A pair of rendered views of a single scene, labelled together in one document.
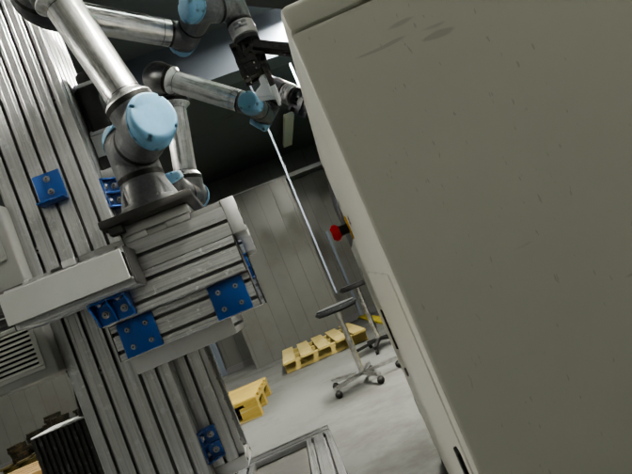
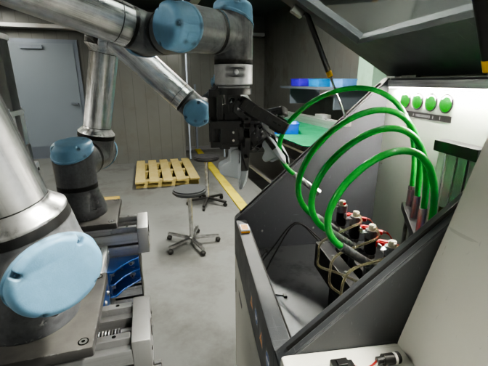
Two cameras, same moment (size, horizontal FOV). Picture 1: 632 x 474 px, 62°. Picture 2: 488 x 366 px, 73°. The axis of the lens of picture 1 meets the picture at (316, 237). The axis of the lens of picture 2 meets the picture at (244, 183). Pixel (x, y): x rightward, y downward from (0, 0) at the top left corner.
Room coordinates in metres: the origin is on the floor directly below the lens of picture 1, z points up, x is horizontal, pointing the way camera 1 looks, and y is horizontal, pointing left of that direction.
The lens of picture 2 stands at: (0.75, 0.07, 1.44)
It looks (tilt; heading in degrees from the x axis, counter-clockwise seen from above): 17 degrees down; 350
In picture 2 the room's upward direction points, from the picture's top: straight up
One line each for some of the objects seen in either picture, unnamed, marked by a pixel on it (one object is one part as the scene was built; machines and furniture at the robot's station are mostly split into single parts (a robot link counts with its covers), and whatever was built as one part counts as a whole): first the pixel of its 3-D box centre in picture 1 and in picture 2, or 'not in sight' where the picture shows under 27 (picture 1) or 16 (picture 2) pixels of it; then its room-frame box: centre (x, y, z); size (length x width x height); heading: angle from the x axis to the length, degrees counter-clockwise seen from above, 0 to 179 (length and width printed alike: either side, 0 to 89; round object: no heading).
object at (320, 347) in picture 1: (321, 345); (165, 172); (5.91, 0.41, 0.06); 1.36 x 0.94 x 0.12; 4
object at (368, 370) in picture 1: (354, 341); (193, 216); (3.52, 0.04, 0.27); 0.51 x 0.49 x 0.54; 4
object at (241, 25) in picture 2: (232, 7); (232, 33); (1.42, -0.03, 1.52); 0.09 x 0.08 x 0.11; 127
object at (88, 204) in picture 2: not in sight; (79, 197); (1.79, 0.40, 1.09); 0.15 x 0.15 x 0.10
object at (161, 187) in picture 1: (148, 194); (28, 290); (1.30, 0.35, 1.09); 0.15 x 0.15 x 0.10
